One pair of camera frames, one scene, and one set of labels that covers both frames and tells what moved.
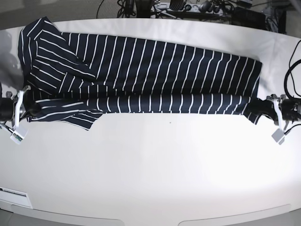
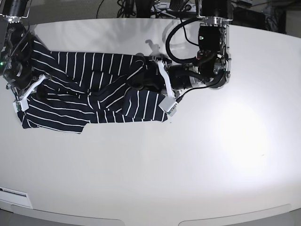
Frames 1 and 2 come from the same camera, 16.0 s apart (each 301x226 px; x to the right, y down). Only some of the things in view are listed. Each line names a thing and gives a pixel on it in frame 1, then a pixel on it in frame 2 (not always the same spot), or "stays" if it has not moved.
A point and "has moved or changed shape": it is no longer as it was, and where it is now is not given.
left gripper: x=32 y=108 → x=41 y=90
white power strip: x=216 y=11 stays
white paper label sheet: x=15 y=197 stays
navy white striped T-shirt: x=73 y=78 has moved or changed shape
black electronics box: x=243 y=17 stays
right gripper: x=257 y=106 → x=150 y=79
